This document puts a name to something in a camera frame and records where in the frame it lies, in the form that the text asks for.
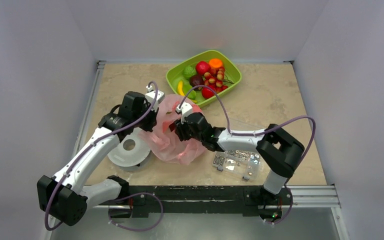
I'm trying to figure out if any pink plastic bag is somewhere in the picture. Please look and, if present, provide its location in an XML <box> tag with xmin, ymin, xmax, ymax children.
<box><xmin>138</xmin><ymin>94</ymin><xmax>207</xmax><ymax>165</ymax></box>

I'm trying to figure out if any small dark red fruit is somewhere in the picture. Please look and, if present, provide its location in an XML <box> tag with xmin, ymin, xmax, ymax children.
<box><xmin>168</xmin><ymin>121</ymin><xmax>177</xmax><ymax>132</ymax></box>

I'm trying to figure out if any red fake pomegranate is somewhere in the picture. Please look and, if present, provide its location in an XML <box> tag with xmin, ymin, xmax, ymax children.
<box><xmin>201</xmin><ymin>87</ymin><xmax>215</xmax><ymax>100</ymax></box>

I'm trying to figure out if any green fake leaf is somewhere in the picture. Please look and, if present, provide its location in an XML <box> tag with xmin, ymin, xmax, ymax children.
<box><xmin>182</xmin><ymin>84</ymin><xmax>196</xmax><ymax>100</ymax></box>

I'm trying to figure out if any yellow fake banana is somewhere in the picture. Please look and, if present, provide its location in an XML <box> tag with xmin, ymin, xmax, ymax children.
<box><xmin>177</xmin><ymin>80</ymin><xmax>197</xmax><ymax>104</ymax></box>

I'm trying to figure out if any dark red fake fruit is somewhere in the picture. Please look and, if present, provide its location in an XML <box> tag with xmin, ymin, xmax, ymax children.
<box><xmin>189</xmin><ymin>74</ymin><xmax>205</xmax><ymax>87</ymax></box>

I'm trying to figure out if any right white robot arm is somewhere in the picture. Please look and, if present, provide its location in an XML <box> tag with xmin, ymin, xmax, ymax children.
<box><xmin>168</xmin><ymin>112</ymin><xmax>308</xmax><ymax>204</ymax></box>

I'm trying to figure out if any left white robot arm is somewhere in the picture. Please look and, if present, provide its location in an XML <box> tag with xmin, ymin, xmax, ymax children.
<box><xmin>37</xmin><ymin>90</ymin><xmax>165</xmax><ymax>231</ymax></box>

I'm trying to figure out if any fake lychee bunch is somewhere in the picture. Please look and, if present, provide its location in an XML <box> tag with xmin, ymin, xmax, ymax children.
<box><xmin>203</xmin><ymin>66</ymin><xmax>234</xmax><ymax>93</ymax></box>

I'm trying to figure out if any green fake custard apple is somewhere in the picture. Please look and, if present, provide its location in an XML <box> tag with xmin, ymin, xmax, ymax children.
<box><xmin>182</xmin><ymin>66</ymin><xmax>197</xmax><ymax>80</ymax></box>

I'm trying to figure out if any red fake apple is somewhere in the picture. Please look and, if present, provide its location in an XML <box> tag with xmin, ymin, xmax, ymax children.
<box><xmin>195</xmin><ymin>61</ymin><xmax>211</xmax><ymax>76</ymax></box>

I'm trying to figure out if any orange fake tangerine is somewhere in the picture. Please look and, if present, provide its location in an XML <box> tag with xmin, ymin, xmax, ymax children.
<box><xmin>208</xmin><ymin>58</ymin><xmax>224</xmax><ymax>69</ymax></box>

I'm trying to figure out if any white filament spool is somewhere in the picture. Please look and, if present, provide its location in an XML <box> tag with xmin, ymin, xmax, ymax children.
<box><xmin>107</xmin><ymin>128</ymin><xmax>151</xmax><ymax>172</ymax></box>

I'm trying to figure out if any green plastic tray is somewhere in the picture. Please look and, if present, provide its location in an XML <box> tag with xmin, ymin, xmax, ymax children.
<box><xmin>165</xmin><ymin>49</ymin><xmax>242</xmax><ymax>97</ymax></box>

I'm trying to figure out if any clear plastic screw box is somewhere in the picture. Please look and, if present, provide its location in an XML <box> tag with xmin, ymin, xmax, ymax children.
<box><xmin>212</xmin><ymin>150</ymin><xmax>264</xmax><ymax>182</ymax></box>

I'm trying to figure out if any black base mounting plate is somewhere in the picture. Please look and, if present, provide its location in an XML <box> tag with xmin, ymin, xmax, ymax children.
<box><xmin>104</xmin><ymin>185</ymin><xmax>293</xmax><ymax>220</ymax></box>

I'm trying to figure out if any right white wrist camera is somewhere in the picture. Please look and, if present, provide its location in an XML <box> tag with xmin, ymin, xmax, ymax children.
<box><xmin>175</xmin><ymin>102</ymin><xmax>194</xmax><ymax>123</ymax></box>

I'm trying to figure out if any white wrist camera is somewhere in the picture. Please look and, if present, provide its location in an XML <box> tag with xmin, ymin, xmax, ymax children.
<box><xmin>145</xmin><ymin>84</ymin><xmax>165</xmax><ymax>112</ymax></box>
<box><xmin>175</xmin><ymin>102</ymin><xmax>194</xmax><ymax>123</ymax></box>

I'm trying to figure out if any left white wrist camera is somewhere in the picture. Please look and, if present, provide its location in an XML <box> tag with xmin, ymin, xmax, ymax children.
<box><xmin>145</xmin><ymin>84</ymin><xmax>165</xmax><ymax>112</ymax></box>

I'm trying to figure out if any aluminium frame rail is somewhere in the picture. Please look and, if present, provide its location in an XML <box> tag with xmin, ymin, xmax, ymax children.
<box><xmin>88</xmin><ymin>186</ymin><xmax>339</xmax><ymax>211</ymax></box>

